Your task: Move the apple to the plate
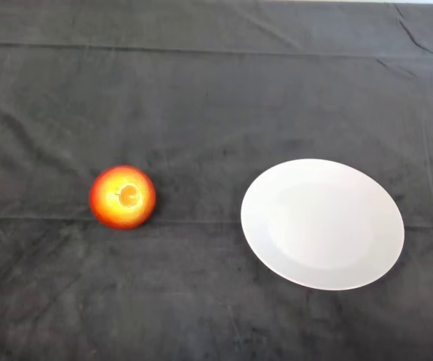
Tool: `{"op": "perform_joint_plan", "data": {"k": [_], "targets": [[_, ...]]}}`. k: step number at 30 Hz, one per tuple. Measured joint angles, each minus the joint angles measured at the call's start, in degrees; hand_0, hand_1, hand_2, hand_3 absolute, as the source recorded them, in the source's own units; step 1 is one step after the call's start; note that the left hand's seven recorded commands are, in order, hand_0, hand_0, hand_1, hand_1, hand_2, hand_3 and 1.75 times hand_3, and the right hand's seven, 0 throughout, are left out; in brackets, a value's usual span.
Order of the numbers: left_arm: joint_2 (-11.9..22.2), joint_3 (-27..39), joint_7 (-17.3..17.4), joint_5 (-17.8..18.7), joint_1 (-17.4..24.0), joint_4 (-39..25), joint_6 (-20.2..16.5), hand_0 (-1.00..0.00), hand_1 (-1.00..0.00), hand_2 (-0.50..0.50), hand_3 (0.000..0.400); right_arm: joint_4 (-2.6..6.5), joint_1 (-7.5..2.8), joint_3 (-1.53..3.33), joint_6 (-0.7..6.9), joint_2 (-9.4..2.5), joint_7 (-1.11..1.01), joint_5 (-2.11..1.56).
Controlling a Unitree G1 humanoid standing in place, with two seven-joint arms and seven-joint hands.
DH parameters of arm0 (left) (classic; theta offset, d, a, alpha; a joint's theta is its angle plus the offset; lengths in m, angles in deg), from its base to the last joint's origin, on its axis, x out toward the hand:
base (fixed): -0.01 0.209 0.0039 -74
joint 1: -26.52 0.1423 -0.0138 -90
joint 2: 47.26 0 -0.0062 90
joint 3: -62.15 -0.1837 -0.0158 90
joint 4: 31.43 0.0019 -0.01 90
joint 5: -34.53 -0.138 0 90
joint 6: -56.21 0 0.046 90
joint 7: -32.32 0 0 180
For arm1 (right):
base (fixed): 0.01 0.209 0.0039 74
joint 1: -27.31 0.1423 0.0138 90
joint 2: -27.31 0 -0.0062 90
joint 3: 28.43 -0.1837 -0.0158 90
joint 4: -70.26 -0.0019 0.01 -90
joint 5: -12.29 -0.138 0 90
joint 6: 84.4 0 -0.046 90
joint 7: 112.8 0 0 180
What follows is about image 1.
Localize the red yellow apple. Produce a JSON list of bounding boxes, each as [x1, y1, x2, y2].
[[89, 165, 157, 230]]

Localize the white round plate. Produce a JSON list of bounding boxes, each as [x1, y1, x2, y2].
[[240, 158, 406, 292]]

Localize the black cloth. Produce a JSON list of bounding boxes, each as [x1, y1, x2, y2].
[[0, 0, 433, 361]]

